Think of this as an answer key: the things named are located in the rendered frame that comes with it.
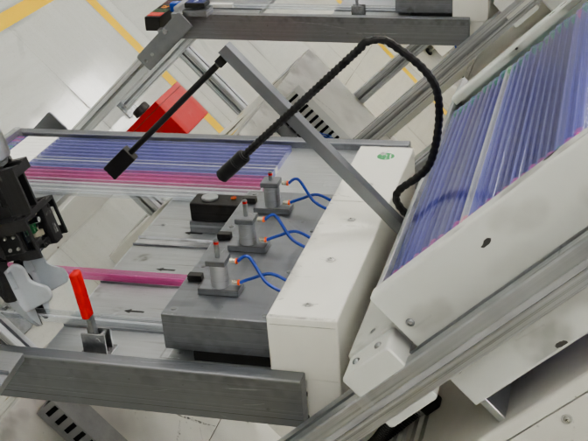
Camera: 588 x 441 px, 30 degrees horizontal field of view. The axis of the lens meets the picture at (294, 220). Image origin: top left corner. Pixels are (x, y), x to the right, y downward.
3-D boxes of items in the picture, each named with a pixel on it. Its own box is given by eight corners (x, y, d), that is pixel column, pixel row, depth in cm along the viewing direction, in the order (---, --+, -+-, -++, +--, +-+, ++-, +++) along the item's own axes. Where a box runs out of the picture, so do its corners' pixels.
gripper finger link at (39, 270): (77, 313, 138) (46, 251, 134) (38, 319, 140) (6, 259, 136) (87, 299, 140) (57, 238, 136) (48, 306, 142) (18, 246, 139)
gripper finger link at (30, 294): (60, 331, 134) (32, 263, 131) (20, 338, 136) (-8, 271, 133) (72, 319, 136) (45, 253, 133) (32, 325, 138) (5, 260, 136)
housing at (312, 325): (275, 421, 125) (264, 314, 119) (364, 230, 168) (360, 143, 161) (343, 428, 123) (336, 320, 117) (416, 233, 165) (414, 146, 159)
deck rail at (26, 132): (22, 163, 200) (16, 131, 197) (27, 159, 201) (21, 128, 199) (409, 179, 181) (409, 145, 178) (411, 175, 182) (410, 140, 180)
